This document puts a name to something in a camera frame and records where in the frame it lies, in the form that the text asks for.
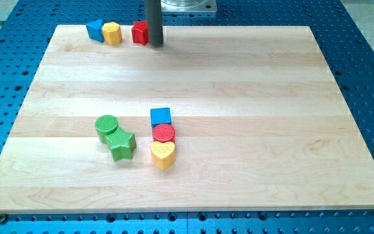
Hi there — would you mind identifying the blue cube block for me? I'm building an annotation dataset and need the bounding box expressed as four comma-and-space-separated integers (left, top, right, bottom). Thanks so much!
150, 107, 172, 128

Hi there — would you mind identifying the red circle block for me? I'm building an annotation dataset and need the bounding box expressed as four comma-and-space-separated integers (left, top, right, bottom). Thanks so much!
152, 123, 176, 143

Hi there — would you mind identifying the yellow heart block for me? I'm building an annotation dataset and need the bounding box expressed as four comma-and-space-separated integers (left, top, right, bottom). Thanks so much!
150, 141, 176, 170

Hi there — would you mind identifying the green circle block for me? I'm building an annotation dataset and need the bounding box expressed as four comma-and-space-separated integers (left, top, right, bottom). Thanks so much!
94, 115, 119, 144

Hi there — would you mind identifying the green star block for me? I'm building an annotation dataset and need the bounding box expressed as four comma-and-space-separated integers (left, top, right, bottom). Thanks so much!
106, 127, 136, 162

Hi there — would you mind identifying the red star block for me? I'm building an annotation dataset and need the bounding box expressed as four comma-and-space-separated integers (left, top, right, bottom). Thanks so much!
131, 20, 149, 46

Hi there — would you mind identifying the yellow hexagon block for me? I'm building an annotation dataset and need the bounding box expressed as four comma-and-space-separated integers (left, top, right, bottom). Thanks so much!
102, 21, 123, 46

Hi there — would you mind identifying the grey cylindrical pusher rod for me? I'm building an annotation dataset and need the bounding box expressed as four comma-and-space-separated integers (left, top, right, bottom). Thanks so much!
144, 0, 164, 47

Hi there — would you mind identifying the blue triangle block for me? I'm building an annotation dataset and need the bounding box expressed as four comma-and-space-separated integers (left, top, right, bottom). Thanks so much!
86, 19, 105, 43

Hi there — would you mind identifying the blue perforated metal table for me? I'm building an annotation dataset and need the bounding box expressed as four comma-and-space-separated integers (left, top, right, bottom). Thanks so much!
0, 1, 374, 233

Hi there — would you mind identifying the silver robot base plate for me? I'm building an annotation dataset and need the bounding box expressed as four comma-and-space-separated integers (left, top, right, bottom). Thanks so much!
161, 0, 218, 14

